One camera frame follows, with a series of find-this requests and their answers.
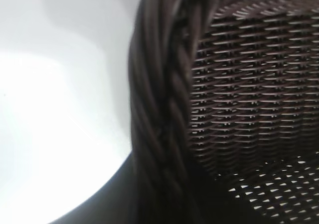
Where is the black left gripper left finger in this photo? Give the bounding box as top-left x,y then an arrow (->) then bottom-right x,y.
47,152 -> 145,224

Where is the dark brown wicker basket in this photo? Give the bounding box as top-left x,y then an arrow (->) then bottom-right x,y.
127,0 -> 319,224

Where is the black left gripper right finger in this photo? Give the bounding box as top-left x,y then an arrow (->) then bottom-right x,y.
193,159 -> 252,224

